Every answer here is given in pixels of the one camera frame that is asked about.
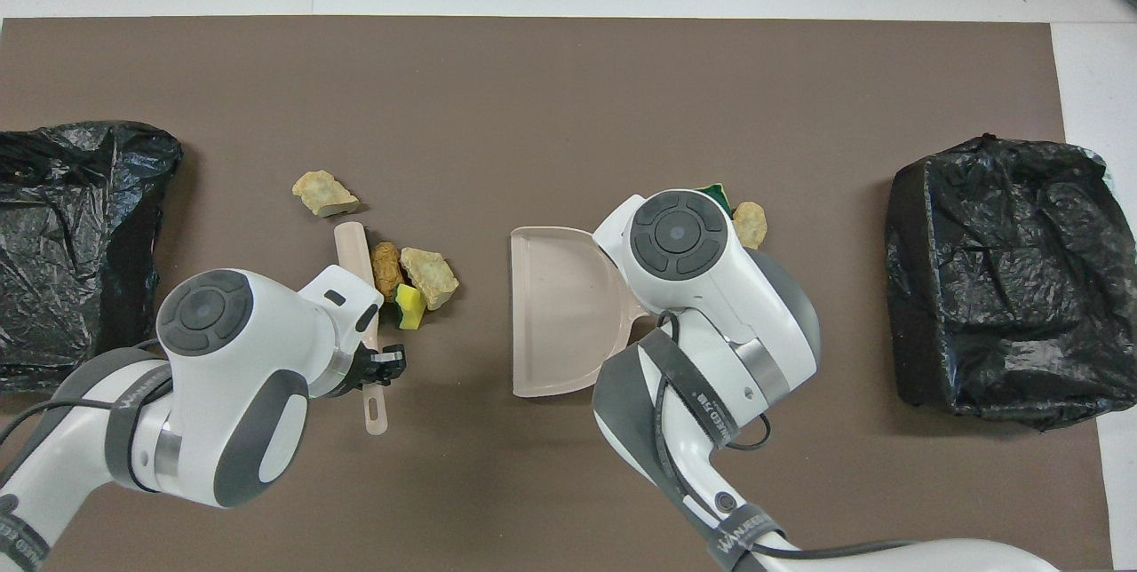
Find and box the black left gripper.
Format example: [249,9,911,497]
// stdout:
[330,344,408,399]

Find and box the small yellow green sponge scrap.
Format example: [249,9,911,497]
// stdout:
[394,283,428,331]

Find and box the large beige sponge chunk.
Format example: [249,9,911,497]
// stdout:
[399,247,461,312]

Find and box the brown sponge lump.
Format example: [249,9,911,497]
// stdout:
[370,241,406,302]

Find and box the beige plastic hand brush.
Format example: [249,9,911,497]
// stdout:
[334,222,391,436]

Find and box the beige plastic dustpan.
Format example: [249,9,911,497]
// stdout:
[510,226,656,398]

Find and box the rounded beige sponge scrap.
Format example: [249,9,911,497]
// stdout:
[732,202,768,250]

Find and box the bin with smooth black bag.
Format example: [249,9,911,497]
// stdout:
[0,120,184,395]

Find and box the bin with crumpled black bag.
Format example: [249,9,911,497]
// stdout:
[885,134,1137,431]

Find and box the brown table mat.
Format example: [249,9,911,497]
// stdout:
[0,16,1114,572]

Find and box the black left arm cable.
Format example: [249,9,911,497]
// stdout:
[0,337,179,466]

